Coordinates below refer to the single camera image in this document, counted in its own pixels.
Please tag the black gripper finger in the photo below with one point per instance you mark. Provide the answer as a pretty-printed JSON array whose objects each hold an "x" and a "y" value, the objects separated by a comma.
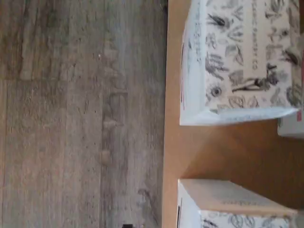
[{"x": 127, "y": 225}]

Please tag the white tea box green strip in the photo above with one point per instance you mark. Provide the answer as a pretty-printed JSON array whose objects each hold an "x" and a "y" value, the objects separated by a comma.
[{"x": 237, "y": 197}]

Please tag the wooden shelf board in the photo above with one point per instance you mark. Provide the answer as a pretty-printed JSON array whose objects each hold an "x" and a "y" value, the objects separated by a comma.
[{"x": 213, "y": 154}]

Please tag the white floral tea box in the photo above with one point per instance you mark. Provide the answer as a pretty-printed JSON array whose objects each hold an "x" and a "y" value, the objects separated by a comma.
[{"x": 292, "y": 128}]

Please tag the white tea box pink strip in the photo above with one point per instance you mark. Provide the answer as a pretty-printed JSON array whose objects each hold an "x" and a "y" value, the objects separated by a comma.
[{"x": 237, "y": 59}]

